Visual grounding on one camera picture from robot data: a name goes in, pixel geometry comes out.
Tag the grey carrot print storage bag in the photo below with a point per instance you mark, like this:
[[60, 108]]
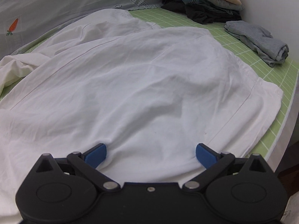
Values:
[[23, 21]]

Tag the loose folded grey garment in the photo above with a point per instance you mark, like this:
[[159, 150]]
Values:
[[272, 51]]

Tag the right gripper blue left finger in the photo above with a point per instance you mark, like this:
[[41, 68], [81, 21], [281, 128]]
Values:
[[85, 165]]

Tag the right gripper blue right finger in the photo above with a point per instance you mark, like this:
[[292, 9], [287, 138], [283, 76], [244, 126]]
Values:
[[215, 164]]

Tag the green grid cutting mat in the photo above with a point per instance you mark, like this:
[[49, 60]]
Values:
[[257, 58]]

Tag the white shirt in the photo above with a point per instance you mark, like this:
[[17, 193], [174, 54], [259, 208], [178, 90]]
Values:
[[123, 167]]

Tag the black garment pile bottom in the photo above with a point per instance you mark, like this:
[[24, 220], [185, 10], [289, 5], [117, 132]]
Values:
[[200, 13]]

